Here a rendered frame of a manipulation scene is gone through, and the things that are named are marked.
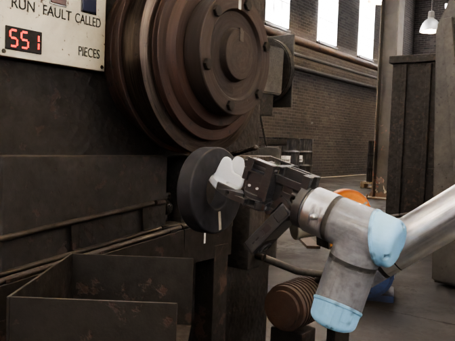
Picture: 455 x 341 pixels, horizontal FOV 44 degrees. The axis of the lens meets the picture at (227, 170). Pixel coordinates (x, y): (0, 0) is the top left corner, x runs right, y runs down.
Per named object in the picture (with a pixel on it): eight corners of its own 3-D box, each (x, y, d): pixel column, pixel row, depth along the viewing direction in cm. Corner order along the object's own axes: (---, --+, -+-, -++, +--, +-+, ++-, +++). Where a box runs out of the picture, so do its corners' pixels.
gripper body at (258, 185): (268, 154, 100) (328, 176, 93) (256, 200, 102) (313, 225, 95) (244, 155, 94) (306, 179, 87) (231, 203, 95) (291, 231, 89)
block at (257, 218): (216, 265, 161) (219, 181, 160) (233, 261, 168) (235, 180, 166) (248, 271, 155) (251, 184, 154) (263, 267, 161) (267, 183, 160)
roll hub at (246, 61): (181, 111, 124) (185, -19, 122) (252, 118, 146) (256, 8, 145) (201, 111, 120) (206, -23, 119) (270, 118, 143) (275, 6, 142)
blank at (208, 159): (172, 151, 97) (188, 151, 95) (226, 143, 109) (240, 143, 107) (178, 240, 99) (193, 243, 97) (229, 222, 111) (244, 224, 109)
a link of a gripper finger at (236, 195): (229, 178, 101) (269, 195, 96) (226, 188, 101) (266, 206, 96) (212, 180, 97) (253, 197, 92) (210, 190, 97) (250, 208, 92)
